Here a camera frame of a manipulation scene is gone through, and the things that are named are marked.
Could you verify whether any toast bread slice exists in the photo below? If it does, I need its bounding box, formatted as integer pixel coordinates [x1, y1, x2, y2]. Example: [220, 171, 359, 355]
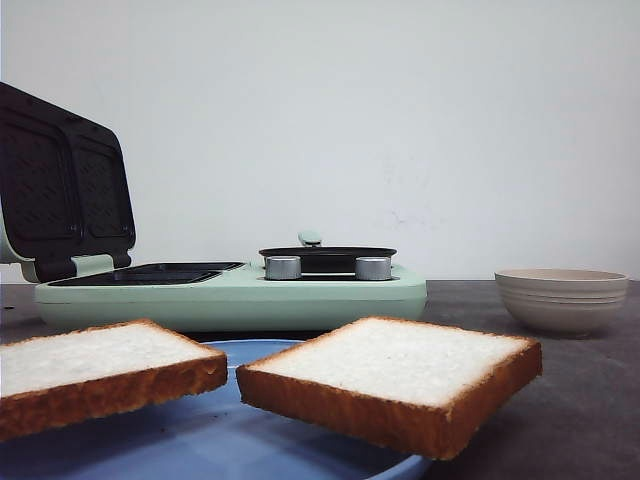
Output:
[1, 319, 228, 441]
[236, 317, 543, 460]

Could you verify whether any breakfast maker hinged lid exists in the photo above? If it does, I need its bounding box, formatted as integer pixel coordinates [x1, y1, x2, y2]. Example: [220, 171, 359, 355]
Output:
[1, 84, 136, 283]

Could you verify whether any beige ribbed bowl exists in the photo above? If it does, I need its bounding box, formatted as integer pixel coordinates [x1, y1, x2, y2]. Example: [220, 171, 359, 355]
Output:
[494, 268, 629, 336]

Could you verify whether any mint green breakfast maker base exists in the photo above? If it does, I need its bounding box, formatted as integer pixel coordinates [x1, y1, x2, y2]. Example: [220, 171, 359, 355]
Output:
[34, 262, 427, 333]

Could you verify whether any silver control knob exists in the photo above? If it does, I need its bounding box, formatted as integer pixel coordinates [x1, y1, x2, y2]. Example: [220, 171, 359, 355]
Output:
[355, 256, 392, 281]
[265, 255, 302, 281]

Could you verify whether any right silver control knob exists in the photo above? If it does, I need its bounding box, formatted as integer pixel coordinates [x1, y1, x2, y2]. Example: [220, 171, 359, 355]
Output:
[355, 256, 392, 281]

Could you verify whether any blue round plate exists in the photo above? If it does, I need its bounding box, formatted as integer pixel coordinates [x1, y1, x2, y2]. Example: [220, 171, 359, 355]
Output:
[1, 339, 431, 479]

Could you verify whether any left silver control knob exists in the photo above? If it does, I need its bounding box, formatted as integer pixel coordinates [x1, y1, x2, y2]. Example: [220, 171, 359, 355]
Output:
[265, 255, 302, 281]

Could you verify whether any black frying pan green handle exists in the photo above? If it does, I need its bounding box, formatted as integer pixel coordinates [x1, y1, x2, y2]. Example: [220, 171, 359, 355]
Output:
[259, 230, 397, 274]

